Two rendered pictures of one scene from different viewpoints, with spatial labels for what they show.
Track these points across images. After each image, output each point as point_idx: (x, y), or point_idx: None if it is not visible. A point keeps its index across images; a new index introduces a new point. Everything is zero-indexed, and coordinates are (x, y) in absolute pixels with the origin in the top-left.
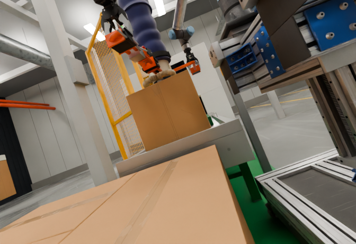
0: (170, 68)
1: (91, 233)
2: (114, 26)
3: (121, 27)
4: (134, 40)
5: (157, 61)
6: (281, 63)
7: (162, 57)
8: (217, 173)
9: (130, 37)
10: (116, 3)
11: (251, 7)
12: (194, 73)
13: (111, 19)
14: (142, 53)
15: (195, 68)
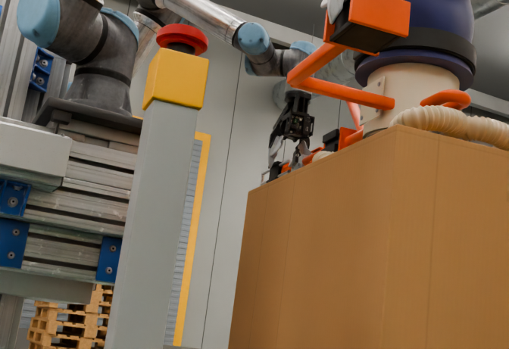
0: (362, 110)
1: None
2: (304, 138)
3: (266, 172)
4: (282, 163)
5: (331, 138)
6: (96, 284)
7: (361, 83)
8: None
9: (275, 169)
10: (295, 98)
11: (49, 49)
12: (380, 39)
13: (293, 138)
14: (297, 166)
15: (332, 54)
